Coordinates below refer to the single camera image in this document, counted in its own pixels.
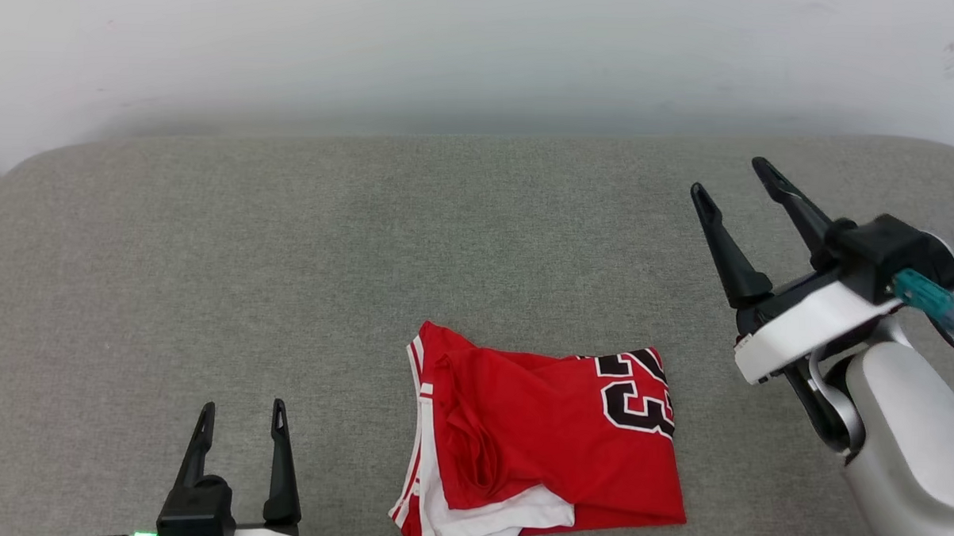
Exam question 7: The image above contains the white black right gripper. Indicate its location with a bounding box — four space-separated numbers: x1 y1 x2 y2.
684 154 908 392

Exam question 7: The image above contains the red Bulls 23 jersey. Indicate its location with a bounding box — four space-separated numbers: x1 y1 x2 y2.
389 320 694 536

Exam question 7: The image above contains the teal plug black cable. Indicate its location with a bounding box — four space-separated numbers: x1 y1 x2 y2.
888 267 954 369

